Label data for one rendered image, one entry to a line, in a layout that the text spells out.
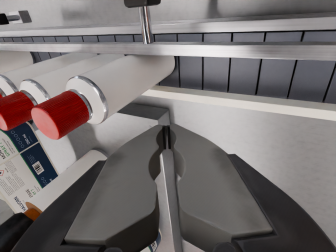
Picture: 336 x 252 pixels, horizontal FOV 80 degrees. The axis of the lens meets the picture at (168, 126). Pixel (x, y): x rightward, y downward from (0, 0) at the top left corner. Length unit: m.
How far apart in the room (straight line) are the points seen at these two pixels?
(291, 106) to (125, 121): 0.31
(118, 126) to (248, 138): 0.27
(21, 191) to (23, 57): 0.36
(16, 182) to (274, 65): 0.66
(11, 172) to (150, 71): 0.52
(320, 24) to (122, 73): 0.22
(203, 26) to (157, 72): 0.09
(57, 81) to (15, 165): 0.44
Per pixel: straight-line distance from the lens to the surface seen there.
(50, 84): 0.28
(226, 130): 0.40
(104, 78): 0.21
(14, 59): 0.56
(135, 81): 0.23
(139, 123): 0.42
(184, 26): 0.31
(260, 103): 0.27
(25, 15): 0.53
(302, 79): 0.30
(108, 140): 0.52
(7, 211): 2.46
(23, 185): 0.72
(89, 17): 0.48
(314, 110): 0.28
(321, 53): 0.21
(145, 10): 0.24
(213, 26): 0.30
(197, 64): 0.31
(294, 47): 0.20
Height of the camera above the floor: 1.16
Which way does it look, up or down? 47 degrees down
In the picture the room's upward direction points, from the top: 138 degrees counter-clockwise
